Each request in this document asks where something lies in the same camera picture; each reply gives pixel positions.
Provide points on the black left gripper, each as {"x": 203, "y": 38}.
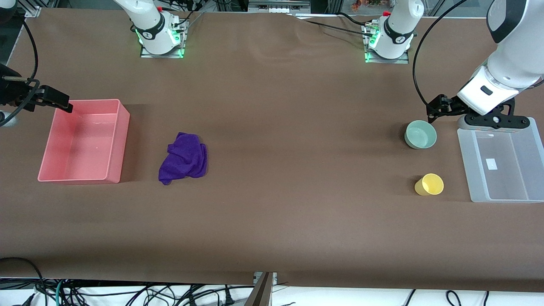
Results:
{"x": 451, "y": 106}

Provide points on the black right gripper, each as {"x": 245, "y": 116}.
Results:
{"x": 9, "y": 92}

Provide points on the light green bowl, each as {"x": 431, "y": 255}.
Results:
{"x": 420, "y": 135}

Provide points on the yellow plastic cup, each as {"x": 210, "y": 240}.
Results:
{"x": 431, "y": 185}

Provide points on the purple cloth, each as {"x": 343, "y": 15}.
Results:
{"x": 185, "y": 159}

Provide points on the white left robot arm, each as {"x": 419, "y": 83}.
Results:
{"x": 510, "y": 63}

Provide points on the pink plastic bin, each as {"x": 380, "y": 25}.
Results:
{"x": 80, "y": 144}

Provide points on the white label sticker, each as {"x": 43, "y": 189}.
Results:
{"x": 492, "y": 164}

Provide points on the translucent plastic bin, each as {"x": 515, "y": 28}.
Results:
{"x": 510, "y": 170}

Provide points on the white power strip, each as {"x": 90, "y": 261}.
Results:
{"x": 278, "y": 6}

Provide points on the black left camera mount bracket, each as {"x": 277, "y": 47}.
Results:
{"x": 501, "y": 121}

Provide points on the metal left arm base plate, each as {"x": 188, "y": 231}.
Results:
{"x": 389, "y": 59}

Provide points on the aluminium frame profile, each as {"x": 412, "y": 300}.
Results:
{"x": 33, "y": 9}

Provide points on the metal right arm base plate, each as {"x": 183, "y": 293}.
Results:
{"x": 161, "y": 54}

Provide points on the metal table frame post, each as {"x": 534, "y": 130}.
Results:
{"x": 262, "y": 291}

